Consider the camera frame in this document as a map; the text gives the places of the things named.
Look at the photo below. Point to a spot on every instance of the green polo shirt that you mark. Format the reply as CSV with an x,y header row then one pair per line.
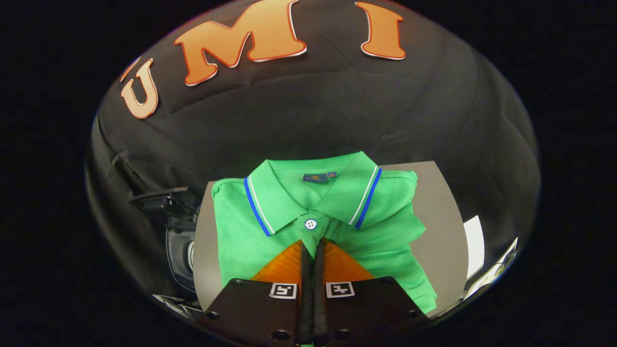
x,y
385,250

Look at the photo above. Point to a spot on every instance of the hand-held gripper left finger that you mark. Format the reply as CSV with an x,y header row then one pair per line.
x,y
304,308

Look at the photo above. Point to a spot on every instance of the white paper sheet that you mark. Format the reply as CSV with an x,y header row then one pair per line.
x,y
475,246

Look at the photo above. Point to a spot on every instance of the grey cabinet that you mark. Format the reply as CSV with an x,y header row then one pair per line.
x,y
438,231

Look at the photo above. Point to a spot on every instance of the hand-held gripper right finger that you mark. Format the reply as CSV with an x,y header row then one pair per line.
x,y
320,308

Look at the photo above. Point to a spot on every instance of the grey washing machine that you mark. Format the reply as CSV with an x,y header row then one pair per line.
x,y
181,255

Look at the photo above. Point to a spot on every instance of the dark transparent washing machine lid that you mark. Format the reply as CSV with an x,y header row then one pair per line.
x,y
164,205

